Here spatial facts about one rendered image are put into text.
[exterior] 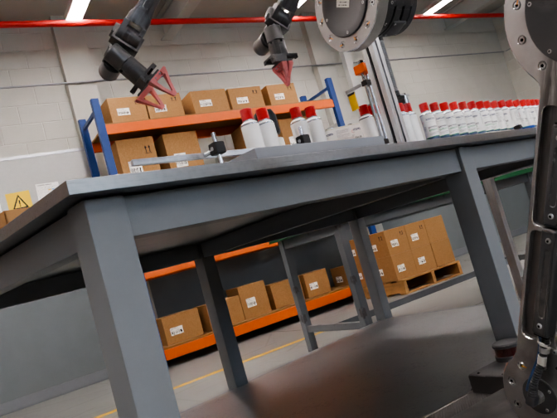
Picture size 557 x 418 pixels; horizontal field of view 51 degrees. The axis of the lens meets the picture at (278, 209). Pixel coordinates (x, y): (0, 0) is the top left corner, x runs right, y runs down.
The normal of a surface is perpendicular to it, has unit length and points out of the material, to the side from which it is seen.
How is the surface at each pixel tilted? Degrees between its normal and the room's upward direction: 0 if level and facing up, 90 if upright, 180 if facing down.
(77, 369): 90
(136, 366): 90
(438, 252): 90
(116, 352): 90
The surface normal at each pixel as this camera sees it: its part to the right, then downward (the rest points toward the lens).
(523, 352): -0.83, 0.19
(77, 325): 0.49, -0.21
